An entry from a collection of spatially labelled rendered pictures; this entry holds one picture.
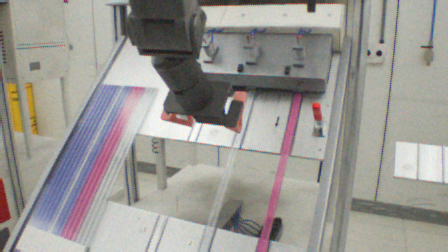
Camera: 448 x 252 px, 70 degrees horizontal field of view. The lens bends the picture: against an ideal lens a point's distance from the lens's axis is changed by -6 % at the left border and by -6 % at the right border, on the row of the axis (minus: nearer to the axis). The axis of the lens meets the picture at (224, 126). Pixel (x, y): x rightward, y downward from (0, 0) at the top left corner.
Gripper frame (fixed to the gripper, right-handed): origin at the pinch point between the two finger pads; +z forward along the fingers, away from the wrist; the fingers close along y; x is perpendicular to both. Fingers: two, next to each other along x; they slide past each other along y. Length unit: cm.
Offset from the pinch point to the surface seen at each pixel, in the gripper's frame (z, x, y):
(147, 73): 14.8, -21.0, 32.8
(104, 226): 13.2, 21.6, 24.3
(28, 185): 71, 11, 125
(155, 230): 13.3, 19.2, 11.8
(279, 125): 14.4, -9.1, -7.8
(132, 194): 53, 5, 50
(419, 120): 155, -100, -58
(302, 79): 9.5, -18.3, -11.7
